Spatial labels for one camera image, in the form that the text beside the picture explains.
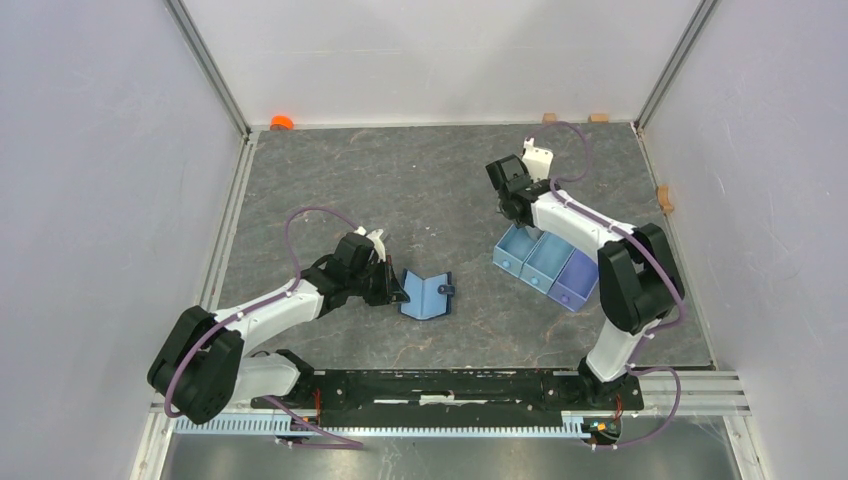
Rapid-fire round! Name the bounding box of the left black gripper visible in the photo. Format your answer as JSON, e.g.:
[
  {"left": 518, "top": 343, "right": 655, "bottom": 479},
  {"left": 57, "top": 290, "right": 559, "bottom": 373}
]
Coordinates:
[{"left": 348, "top": 255, "right": 409, "bottom": 306}]

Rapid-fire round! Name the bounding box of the blue card holder wallet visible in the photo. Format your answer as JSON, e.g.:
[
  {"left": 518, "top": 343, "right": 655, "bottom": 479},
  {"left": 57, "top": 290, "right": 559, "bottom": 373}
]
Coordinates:
[{"left": 398, "top": 269, "right": 456, "bottom": 321}]

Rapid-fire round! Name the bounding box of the blue purple three-bin tray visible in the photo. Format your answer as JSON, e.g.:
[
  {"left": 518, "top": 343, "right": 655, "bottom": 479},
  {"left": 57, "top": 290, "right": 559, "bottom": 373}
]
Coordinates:
[{"left": 493, "top": 226, "right": 599, "bottom": 312}]

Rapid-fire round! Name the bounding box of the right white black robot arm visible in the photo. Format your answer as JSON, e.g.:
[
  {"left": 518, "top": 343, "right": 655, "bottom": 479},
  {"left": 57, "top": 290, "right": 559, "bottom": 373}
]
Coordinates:
[{"left": 486, "top": 155, "right": 687, "bottom": 408}]

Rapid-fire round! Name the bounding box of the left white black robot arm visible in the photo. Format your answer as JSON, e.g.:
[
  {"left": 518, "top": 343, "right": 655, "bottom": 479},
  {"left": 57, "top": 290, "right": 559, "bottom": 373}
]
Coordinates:
[{"left": 147, "top": 228, "right": 409, "bottom": 425}]

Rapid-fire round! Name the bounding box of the curved wooden piece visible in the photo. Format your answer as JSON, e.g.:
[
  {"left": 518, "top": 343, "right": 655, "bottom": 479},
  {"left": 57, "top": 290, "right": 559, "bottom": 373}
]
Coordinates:
[{"left": 656, "top": 185, "right": 675, "bottom": 215}]

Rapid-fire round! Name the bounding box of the orange round cap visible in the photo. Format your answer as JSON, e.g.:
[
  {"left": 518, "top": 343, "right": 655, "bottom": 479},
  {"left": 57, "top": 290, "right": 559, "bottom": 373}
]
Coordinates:
[{"left": 269, "top": 115, "right": 294, "bottom": 131}]

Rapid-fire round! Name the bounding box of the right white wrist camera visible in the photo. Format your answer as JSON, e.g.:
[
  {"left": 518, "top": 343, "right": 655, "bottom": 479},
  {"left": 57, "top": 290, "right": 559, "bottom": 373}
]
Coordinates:
[{"left": 521, "top": 137, "right": 554, "bottom": 182}]

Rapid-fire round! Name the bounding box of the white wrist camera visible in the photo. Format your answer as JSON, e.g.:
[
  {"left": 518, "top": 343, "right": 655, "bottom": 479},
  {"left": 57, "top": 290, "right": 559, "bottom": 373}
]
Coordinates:
[
  {"left": 365, "top": 229, "right": 387, "bottom": 262},
  {"left": 521, "top": 137, "right": 554, "bottom": 182}
]

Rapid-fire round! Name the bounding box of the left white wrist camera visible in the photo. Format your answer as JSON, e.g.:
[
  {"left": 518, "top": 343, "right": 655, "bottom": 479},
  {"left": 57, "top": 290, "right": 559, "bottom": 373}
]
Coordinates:
[{"left": 365, "top": 229, "right": 387, "bottom": 262}]

